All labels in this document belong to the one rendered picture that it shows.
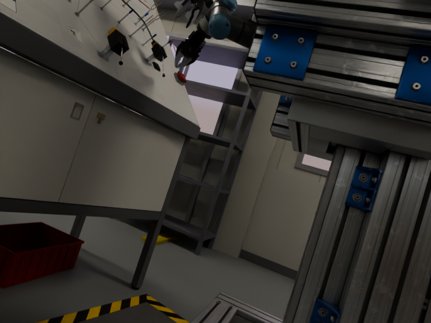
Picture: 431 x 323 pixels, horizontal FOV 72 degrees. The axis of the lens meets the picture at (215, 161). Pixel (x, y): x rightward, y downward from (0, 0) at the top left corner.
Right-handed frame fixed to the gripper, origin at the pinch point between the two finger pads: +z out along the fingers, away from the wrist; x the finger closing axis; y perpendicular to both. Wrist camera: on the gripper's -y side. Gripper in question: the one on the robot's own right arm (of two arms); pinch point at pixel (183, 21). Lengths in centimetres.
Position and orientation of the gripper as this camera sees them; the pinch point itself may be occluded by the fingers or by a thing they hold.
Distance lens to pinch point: 143.0
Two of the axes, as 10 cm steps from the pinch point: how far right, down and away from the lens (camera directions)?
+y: -6.8, -6.0, 4.1
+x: -4.4, -1.0, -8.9
